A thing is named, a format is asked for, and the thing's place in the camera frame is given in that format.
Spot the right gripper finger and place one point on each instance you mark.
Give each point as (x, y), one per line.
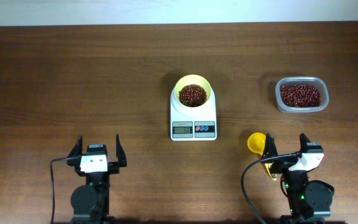
(270, 150)
(304, 147)

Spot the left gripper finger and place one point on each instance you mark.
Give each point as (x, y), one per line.
(77, 149)
(120, 154)

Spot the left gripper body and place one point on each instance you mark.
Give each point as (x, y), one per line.
(113, 168)

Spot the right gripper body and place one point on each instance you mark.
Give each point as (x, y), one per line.
(282, 166)

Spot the yellow measuring scoop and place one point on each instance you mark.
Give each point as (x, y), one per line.
(256, 144)

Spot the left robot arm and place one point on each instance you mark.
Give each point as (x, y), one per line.
(90, 201)

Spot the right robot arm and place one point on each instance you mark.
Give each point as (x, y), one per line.
(309, 200)

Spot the white digital kitchen scale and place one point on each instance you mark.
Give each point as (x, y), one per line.
(193, 123)

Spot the beans in yellow bowl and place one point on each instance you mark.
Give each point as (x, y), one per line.
(192, 95)

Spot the yellow bowl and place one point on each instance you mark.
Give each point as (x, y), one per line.
(192, 79)

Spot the red adzuki beans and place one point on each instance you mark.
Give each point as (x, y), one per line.
(300, 96)

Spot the clear plastic container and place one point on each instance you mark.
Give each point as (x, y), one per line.
(317, 82)

